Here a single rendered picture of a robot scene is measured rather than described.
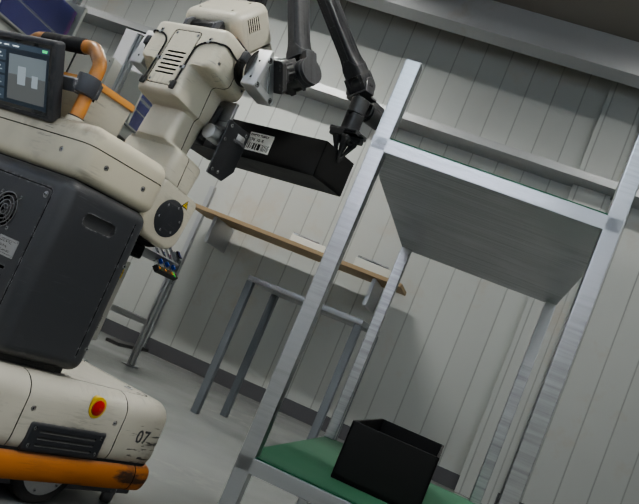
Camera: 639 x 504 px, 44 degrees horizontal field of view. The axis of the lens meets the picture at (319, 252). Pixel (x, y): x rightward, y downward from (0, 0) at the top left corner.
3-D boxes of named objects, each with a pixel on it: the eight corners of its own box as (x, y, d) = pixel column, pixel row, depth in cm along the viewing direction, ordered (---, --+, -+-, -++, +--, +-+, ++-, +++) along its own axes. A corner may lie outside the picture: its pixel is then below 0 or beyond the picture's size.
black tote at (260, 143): (175, 139, 261) (189, 108, 262) (207, 159, 275) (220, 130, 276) (313, 175, 229) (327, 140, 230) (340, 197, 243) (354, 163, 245)
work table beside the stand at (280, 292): (303, 465, 404) (363, 320, 413) (189, 411, 428) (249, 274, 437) (326, 464, 446) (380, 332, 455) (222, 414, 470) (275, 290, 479)
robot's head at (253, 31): (234, 15, 213) (270, 0, 222) (179, 8, 224) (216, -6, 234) (241, 67, 220) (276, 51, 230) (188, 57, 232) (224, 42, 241)
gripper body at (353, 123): (337, 138, 243) (346, 116, 244) (365, 144, 238) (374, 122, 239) (327, 129, 238) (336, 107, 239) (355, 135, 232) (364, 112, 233)
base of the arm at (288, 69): (248, 56, 214) (283, 61, 207) (268, 52, 220) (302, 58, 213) (249, 88, 217) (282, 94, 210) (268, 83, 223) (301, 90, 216)
